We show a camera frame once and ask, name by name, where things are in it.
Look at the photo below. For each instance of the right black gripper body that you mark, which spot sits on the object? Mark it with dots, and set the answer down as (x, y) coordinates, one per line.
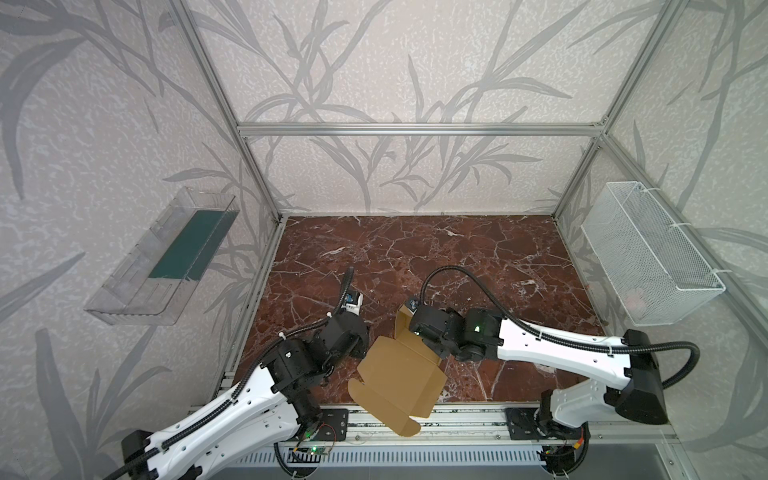
(449, 352)

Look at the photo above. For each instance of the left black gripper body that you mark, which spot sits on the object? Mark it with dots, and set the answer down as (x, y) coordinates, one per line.
(358, 349)

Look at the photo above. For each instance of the brown cardboard box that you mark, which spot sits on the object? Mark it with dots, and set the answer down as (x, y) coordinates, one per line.
(400, 379)

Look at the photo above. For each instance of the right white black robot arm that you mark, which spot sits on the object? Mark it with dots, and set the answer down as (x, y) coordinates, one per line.
(625, 376)

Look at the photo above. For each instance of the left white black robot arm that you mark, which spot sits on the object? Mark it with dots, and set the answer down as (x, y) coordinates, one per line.
(272, 403)

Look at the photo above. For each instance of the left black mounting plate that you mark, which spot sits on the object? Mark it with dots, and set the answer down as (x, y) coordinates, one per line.
(332, 426)

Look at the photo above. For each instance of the black mounting plate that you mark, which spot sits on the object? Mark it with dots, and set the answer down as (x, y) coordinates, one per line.
(523, 424)
(332, 426)

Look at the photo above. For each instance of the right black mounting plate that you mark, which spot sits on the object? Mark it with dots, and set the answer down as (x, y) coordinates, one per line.
(523, 424)

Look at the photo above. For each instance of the green circuit board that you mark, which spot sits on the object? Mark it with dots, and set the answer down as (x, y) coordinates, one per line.
(312, 452)

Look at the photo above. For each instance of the green mat in bin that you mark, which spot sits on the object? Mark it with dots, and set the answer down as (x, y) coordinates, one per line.
(192, 250)

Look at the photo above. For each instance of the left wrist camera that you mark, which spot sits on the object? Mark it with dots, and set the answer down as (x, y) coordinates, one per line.
(353, 301)

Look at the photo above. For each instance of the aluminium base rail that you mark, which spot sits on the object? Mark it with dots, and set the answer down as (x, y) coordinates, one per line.
(481, 423)

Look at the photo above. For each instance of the white wire mesh basket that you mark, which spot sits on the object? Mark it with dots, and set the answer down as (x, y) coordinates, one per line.
(639, 245)

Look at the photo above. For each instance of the clear plastic wall bin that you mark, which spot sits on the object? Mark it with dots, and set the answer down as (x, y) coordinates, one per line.
(153, 284)

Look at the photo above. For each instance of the aluminium frame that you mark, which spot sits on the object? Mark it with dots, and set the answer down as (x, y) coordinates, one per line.
(599, 133)

